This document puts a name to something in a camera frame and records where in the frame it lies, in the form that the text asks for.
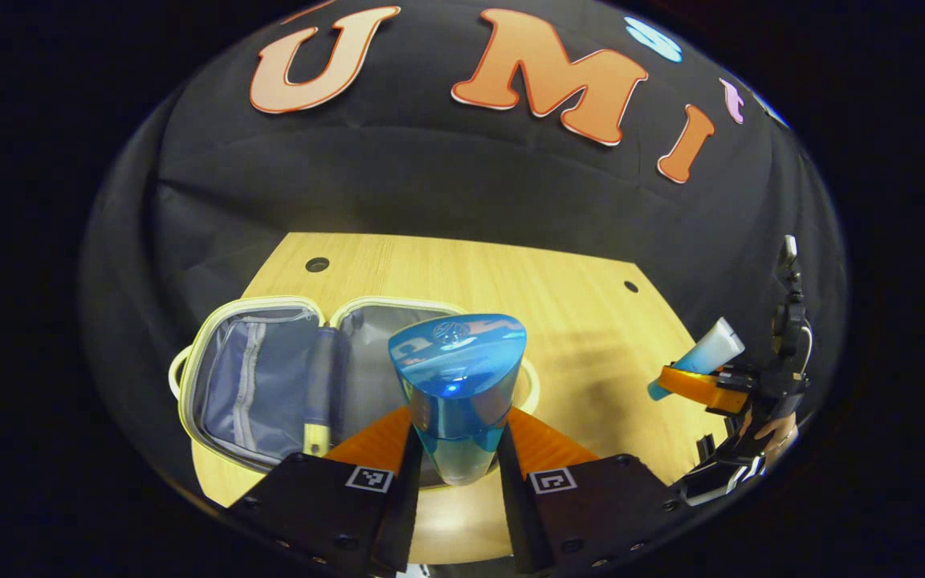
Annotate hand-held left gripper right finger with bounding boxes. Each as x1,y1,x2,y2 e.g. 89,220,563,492
496,404,682,575

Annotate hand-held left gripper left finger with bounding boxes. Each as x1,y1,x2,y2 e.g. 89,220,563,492
224,404,425,578

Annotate black backdrop cloth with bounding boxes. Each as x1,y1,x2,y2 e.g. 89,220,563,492
81,0,849,515

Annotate blue and white tube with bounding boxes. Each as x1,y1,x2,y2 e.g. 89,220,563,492
646,316,747,401

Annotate blue translucent bottle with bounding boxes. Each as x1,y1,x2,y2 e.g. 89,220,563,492
387,312,528,487

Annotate pale yellow suitcase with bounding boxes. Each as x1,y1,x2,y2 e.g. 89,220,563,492
169,295,542,476

